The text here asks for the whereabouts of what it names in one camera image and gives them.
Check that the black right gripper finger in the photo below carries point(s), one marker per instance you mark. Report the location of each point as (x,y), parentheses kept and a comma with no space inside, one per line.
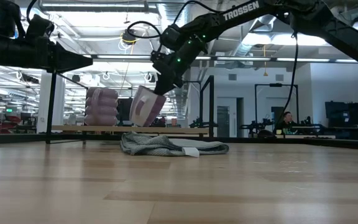
(166,82)

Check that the wooden shelf with black frame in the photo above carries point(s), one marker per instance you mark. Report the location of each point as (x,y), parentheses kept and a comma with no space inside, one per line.
(166,130)

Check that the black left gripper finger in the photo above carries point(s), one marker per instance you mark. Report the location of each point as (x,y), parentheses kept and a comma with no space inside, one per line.
(70,59)

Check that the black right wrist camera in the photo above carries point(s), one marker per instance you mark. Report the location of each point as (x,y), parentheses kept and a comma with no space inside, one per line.
(170,36)

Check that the black ceiling device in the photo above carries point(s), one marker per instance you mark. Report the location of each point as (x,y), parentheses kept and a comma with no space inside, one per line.
(129,36)

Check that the person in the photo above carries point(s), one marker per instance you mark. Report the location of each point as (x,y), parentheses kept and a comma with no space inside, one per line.
(287,119)

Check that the pink and white mug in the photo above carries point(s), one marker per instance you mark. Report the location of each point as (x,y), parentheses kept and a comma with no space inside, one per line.
(146,107)

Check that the grey folded cloth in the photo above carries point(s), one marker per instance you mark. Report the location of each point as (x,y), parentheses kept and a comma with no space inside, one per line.
(154,146)

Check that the red background equipment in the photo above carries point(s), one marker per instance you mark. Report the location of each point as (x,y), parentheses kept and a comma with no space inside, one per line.
(8,123)

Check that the grey background door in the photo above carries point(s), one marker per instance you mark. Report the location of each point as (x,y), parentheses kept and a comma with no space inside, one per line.
(223,121)

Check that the large dark background screen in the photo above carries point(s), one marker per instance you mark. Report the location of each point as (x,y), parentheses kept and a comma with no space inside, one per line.
(348,113)

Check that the long ceiling light strip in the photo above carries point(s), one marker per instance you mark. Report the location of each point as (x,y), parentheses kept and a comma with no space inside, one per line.
(244,58)

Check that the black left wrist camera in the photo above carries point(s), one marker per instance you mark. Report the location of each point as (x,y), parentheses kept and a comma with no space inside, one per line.
(40,26)

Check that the silver ribbed ventilation duct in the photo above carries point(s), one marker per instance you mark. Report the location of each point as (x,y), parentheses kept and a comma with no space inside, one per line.
(172,14)

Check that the black aluminium table frame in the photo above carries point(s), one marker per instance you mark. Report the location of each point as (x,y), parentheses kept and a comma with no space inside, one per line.
(26,138)

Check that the black background robot arm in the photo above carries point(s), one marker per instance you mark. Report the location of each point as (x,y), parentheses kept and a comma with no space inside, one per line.
(256,126)

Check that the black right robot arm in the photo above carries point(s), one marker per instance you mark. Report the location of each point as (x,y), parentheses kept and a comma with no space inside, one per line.
(241,11)

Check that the ribbed purple mug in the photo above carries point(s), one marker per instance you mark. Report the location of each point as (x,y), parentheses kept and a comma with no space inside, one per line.
(101,107)

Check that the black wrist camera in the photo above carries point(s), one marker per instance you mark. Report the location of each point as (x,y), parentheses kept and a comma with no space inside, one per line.
(170,36)
(40,26)

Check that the smooth silver ventilation duct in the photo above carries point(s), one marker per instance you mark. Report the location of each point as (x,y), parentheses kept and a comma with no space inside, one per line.
(259,25)

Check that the black background computer monitor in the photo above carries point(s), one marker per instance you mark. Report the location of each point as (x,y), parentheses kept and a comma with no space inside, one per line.
(124,109)

